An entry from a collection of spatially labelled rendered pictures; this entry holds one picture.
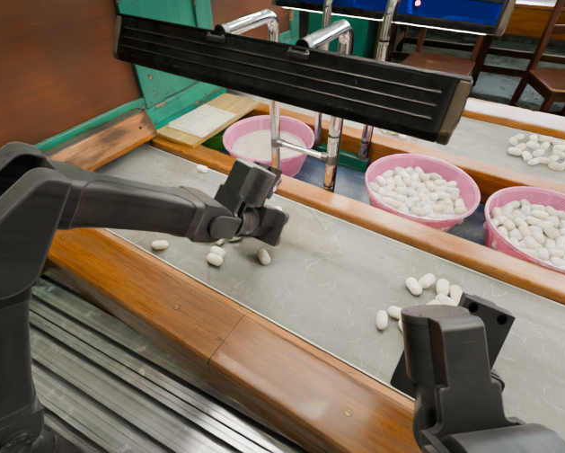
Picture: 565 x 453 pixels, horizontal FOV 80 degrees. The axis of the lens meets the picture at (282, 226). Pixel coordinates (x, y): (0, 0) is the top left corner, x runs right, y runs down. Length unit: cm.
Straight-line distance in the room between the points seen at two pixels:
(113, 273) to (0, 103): 41
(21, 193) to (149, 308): 33
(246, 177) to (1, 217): 30
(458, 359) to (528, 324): 43
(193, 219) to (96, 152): 52
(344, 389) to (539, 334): 36
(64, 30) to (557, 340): 111
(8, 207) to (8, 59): 57
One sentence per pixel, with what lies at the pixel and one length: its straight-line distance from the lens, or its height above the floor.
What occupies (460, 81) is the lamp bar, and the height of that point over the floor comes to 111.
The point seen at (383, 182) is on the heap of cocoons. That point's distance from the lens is 91.
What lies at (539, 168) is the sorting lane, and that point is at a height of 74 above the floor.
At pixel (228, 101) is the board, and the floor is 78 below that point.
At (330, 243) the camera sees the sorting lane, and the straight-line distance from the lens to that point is 72.
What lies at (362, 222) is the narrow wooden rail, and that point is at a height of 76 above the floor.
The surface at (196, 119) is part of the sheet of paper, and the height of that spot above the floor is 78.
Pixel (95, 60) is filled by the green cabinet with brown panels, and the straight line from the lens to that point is 99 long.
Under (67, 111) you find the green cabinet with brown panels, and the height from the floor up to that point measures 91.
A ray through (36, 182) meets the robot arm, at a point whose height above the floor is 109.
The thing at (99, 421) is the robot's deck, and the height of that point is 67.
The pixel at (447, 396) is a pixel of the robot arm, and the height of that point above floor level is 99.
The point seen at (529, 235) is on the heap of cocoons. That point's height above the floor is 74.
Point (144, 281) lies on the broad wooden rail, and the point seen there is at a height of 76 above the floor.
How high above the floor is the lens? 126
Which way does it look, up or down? 44 degrees down
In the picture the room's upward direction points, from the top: straight up
